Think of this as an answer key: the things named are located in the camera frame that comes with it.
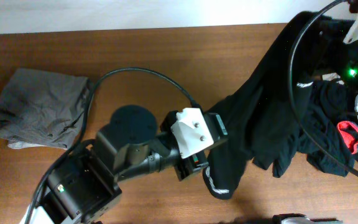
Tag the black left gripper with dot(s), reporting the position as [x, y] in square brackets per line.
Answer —
[196, 165]

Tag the black logo t-shirt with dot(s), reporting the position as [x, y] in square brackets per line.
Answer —
[258, 116]

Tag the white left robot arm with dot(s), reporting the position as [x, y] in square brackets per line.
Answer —
[84, 184]

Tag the dark teal black garment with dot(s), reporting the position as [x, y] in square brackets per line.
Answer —
[327, 106]

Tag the grey folded shirt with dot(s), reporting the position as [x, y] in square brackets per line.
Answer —
[39, 108]

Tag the red black garment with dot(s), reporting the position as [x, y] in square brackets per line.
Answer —
[349, 132]

